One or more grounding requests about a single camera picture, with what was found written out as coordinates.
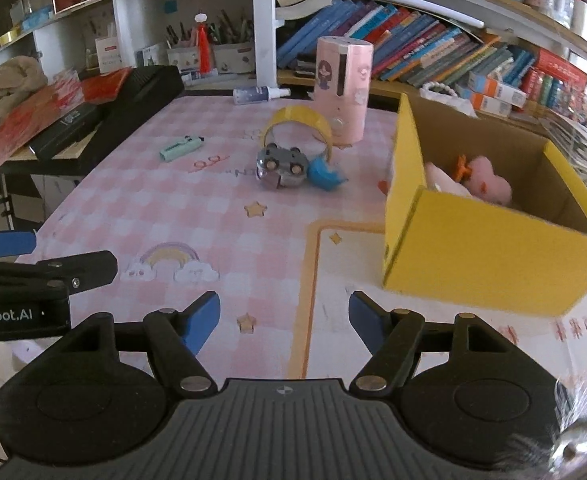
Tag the beige crumpled cloth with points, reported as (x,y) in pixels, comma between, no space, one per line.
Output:
(10,87)

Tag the white pen holder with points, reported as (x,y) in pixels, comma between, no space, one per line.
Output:
(233,59)
(184,60)

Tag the red tassel ornament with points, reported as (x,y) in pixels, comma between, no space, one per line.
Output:
(204,50)

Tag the pink fluffy plush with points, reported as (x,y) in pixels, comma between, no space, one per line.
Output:
(441,177)

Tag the white card box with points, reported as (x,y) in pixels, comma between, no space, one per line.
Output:
(108,55)

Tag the yellow cardboard box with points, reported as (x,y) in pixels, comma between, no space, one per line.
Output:
(473,255)

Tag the stack of newspapers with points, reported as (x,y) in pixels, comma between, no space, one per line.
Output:
(583,152)

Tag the yellow tape roll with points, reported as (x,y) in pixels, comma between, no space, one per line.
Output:
(298,115)

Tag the red patterned packet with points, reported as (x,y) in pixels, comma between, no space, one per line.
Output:
(105,85)
(28,110)

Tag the pink toy with orange parts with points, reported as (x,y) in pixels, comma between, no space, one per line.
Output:
(491,180)

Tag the blue whale toy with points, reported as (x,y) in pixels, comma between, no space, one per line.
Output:
(323,172)

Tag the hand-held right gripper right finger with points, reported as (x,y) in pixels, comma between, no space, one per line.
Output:
(368,320)

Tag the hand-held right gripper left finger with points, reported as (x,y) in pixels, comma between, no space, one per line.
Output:
(201,322)

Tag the pink cylinder dispenser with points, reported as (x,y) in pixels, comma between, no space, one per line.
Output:
(343,110)

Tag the red book box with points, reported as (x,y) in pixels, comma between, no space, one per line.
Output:
(556,77)

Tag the orange white small boxes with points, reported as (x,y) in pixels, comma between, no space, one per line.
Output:
(496,95)

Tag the white bookshelf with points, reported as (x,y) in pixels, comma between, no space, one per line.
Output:
(263,25)

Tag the small spray bottle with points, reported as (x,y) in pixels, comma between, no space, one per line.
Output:
(258,95)

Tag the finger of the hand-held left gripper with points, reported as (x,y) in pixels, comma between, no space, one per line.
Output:
(3,244)
(73,270)

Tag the green tube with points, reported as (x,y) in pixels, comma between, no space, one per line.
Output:
(181,148)

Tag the long black box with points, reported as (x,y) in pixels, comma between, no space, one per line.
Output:
(68,130)

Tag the pink checked tablecloth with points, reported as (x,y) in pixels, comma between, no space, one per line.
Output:
(173,220)

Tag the row of leaning books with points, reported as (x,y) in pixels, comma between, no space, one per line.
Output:
(413,45)

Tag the grey toy car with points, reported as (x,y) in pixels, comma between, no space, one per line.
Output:
(283,160)

